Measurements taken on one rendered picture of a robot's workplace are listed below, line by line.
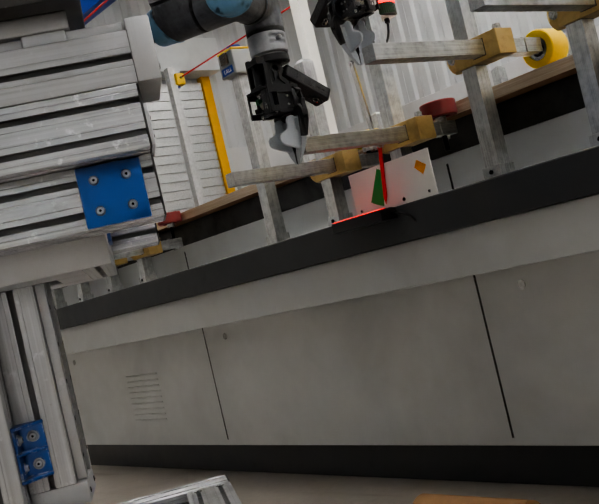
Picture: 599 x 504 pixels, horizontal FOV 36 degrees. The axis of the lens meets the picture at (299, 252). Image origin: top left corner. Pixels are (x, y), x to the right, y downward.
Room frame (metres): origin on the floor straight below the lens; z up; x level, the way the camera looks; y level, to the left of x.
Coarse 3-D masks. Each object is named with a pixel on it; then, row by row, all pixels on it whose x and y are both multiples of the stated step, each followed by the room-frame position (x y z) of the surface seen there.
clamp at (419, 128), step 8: (408, 120) 1.94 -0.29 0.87; (416, 120) 1.93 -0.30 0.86; (424, 120) 1.94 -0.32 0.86; (432, 120) 1.96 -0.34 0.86; (408, 128) 1.95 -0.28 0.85; (416, 128) 1.93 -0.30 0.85; (424, 128) 1.94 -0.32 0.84; (432, 128) 1.95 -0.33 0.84; (408, 136) 1.95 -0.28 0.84; (416, 136) 1.93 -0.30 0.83; (424, 136) 1.93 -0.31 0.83; (432, 136) 1.95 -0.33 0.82; (392, 144) 1.99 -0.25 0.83; (400, 144) 1.98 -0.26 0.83; (408, 144) 1.96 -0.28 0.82; (416, 144) 2.00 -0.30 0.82; (384, 152) 2.03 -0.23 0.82
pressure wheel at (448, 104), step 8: (424, 104) 2.02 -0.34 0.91; (432, 104) 2.01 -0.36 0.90; (440, 104) 2.00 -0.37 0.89; (448, 104) 2.01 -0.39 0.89; (424, 112) 2.02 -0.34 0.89; (432, 112) 2.01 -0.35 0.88; (440, 112) 2.00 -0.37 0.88; (448, 112) 2.01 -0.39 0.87; (456, 112) 2.03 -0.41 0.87; (440, 120) 2.03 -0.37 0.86; (448, 144) 2.04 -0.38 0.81
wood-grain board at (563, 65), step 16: (560, 64) 1.83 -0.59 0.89; (512, 80) 1.92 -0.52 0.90; (528, 80) 1.89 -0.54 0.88; (544, 80) 1.87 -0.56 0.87; (496, 96) 1.96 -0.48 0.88; (512, 96) 1.99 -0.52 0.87; (464, 112) 2.06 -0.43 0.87; (240, 192) 2.76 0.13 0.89; (256, 192) 2.70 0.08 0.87; (192, 208) 2.99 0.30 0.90; (208, 208) 2.91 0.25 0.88; (176, 224) 3.11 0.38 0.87
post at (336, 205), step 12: (300, 60) 2.20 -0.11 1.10; (312, 72) 2.20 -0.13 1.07; (312, 108) 2.19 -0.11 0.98; (312, 120) 2.20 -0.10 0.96; (324, 120) 2.20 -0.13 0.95; (312, 132) 2.20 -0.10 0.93; (324, 132) 2.20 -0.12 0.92; (324, 156) 2.19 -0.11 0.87; (324, 180) 2.20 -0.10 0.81; (336, 180) 2.20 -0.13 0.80; (324, 192) 2.21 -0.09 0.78; (336, 192) 2.19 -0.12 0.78; (336, 204) 2.19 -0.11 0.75
